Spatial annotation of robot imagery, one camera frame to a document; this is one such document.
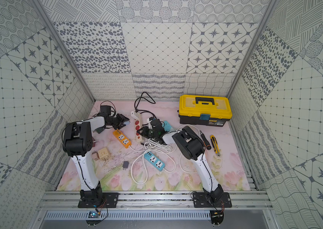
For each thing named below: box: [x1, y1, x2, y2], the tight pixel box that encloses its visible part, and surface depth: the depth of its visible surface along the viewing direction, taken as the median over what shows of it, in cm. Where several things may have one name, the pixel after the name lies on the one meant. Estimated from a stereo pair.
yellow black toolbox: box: [178, 94, 233, 127], surface depth 97 cm
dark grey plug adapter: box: [122, 161, 130, 171], surface depth 88 cm
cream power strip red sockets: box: [130, 110, 143, 143], surface depth 103 cm
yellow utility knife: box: [209, 134, 221, 157], surface depth 95 cm
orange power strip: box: [112, 129, 132, 149], surface depth 98 cm
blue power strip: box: [143, 151, 166, 172], surface depth 87 cm
